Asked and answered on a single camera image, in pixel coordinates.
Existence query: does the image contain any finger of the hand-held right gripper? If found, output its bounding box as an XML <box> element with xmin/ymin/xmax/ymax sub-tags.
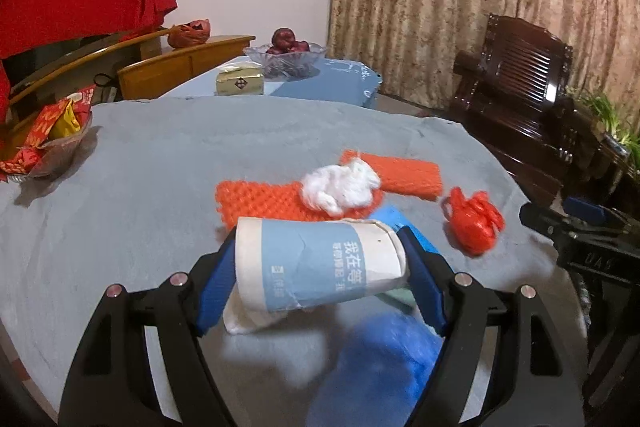
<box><xmin>565</xmin><ymin>197</ymin><xmax>621</xmax><ymax>226</ymax></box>
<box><xmin>519</xmin><ymin>202</ymin><xmax>576</xmax><ymax>241</ymax></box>

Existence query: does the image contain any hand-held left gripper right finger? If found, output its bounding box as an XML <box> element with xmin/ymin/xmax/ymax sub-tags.
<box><xmin>397</xmin><ymin>226</ymin><xmax>586</xmax><ymax>427</ymax></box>

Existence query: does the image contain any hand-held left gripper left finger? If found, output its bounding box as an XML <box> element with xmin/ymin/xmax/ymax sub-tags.
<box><xmin>59</xmin><ymin>227</ymin><xmax>238</xmax><ymax>427</ymax></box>

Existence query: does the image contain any blue and white paper cup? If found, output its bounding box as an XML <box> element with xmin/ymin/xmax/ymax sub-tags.
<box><xmin>235</xmin><ymin>216</ymin><xmax>412</xmax><ymax>314</ymax></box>

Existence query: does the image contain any white plastic bag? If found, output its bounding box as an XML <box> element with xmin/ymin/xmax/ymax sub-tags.
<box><xmin>301</xmin><ymin>158</ymin><xmax>383</xmax><ymax>216</ymax></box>

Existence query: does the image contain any dark wooden side table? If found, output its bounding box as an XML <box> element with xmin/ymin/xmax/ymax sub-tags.
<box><xmin>560</xmin><ymin>99</ymin><xmax>640</xmax><ymax>228</ymax></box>

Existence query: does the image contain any light blue flat sheet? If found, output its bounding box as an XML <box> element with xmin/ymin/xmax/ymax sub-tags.
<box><xmin>372</xmin><ymin>204</ymin><xmax>441</xmax><ymax>258</ymax></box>

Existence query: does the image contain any small red plastic bag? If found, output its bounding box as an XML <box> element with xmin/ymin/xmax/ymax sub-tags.
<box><xmin>441</xmin><ymin>187</ymin><xmax>506</xmax><ymax>256</ymax></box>

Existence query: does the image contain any green plant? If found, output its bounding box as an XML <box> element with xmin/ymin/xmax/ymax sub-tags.
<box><xmin>575</xmin><ymin>89</ymin><xmax>640</xmax><ymax>158</ymax></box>

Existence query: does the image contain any orange foam fruit net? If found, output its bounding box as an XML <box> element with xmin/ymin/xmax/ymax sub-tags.
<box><xmin>215</xmin><ymin>179</ymin><xmax>386</xmax><ymax>230</ymax></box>
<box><xmin>340</xmin><ymin>149</ymin><xmax>444</xmax><ymax>201</ymax></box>

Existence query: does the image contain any blue plastic bag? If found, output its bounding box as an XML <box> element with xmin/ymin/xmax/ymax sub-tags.
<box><xmin>305</xmin><ymin>312</ymin><xmax>446</xmax><ymax>427</ymax></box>

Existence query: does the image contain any dark wooden armchair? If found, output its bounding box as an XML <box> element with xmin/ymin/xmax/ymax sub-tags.
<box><xmin>450</xmin><ymin>13</ymin><xmax>601</xmax><ymax>208</ymax></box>

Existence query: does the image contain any yellow tissue box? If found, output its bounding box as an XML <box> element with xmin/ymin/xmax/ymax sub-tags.
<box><xmin>215</xmin><ymin>62</ymin><xmax>265</xmax><ymax>98</ymax></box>

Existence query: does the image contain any blue cloth covered side table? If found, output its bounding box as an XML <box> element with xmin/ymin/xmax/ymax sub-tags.
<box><xmin>165</xmin><ymin>54</ymin><xmax>383</xmax><ymax>110</ymax></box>

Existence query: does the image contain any glass fruit bowl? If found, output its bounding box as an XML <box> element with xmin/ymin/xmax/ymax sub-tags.
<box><xmin>243</xmin><ymin>42</ymin><xmax>328</xmax><ymax>80</ymax></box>

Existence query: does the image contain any dark red crumpled bag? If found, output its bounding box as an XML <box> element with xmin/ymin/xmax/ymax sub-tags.
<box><xmin>167</xmin><ymin>19</ymin><xmax>211</xmax><ymax>50</ymax></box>

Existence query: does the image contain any large red apple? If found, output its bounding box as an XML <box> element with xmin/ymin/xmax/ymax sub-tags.
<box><xmin>271</xmin><ymin>28</ymin><xmax>297</xmax><ymax>50</ymax></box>

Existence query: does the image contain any black cable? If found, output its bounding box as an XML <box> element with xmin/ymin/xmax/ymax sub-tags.
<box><xmin>92</xmin><ymin>74</ymin><xmax>118</xmax><ymax>102</ymax></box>

